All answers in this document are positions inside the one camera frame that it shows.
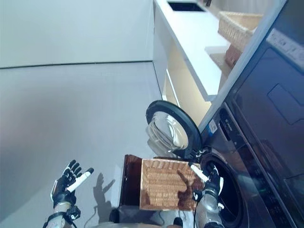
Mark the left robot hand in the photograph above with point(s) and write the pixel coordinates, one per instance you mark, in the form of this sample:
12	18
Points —
61	190

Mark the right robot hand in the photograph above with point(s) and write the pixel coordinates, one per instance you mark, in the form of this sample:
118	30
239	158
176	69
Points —
213	180

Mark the rectangular wicker laundry basket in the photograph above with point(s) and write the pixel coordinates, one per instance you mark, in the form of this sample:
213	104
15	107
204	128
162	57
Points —
164	185

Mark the blue energy label sticker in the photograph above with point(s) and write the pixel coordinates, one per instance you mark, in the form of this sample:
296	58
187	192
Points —
212	128

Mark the right robot leg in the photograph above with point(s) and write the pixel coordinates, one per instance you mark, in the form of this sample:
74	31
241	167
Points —
178	218

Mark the round glass washer door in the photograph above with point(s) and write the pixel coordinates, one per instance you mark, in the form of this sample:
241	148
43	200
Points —
171	128

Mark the glossy brown stool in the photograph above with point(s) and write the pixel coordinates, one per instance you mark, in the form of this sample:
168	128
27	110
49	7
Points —
130	180

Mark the grey robot torso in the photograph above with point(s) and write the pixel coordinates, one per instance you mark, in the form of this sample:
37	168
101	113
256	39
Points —
147	225

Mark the wicker storage basket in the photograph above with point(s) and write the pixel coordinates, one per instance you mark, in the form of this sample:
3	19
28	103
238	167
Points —
232	55

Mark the white counter cabinet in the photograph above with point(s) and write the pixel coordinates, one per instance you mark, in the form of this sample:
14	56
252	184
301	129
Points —
190	42

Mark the white dryer label strip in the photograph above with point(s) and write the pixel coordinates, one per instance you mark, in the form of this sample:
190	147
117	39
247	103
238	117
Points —
287	46

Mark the wicker tray basket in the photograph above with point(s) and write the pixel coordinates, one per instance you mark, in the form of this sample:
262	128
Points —
235	28

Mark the black sink basin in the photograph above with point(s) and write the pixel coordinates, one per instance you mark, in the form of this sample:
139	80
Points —
185	6

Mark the dark metal faucet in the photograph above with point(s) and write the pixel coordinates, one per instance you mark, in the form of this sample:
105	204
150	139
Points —
207	2

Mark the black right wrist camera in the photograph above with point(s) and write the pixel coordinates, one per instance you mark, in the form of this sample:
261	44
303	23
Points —
196	194

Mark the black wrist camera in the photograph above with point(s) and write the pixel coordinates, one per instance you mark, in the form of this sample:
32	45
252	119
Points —
73	212
196	194

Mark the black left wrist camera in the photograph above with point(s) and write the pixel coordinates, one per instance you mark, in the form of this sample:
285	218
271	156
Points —
73	212

